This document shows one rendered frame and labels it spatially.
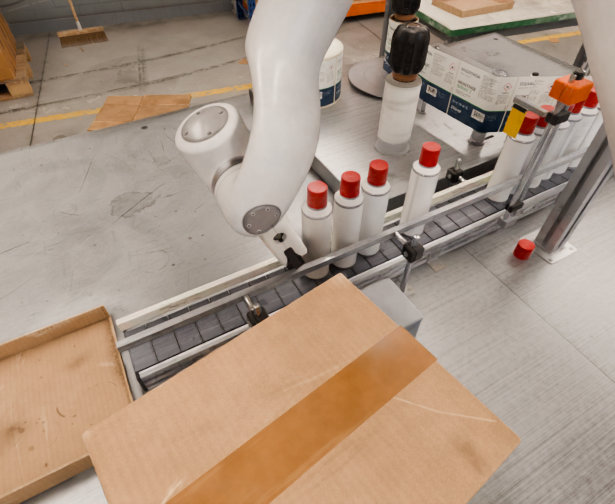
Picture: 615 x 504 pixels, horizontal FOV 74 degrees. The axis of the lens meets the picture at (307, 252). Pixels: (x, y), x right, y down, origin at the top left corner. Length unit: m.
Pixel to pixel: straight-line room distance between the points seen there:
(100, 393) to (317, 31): 0.63
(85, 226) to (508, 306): 0.94
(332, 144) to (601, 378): 0.78
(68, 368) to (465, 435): 0.65
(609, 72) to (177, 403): 0.44
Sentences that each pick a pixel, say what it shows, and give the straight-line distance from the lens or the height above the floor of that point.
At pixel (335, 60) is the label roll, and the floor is 1.01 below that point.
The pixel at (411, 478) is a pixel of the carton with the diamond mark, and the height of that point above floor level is 1.12.
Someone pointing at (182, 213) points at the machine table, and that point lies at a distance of 1.03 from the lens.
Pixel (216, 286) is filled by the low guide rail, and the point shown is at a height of 0.91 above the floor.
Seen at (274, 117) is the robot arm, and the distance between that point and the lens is 0.43.
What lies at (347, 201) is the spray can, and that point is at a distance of 0.69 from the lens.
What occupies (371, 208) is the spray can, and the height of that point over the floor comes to 1.01.
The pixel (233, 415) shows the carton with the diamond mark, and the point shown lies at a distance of 0.40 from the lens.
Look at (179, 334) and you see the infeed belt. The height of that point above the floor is 0.88.
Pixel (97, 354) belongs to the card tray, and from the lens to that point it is 0.83.
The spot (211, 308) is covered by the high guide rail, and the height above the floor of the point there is 0.96.
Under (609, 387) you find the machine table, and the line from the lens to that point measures 0.88.
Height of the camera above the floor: 1.49
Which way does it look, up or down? 47 degrees down
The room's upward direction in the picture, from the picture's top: straight up
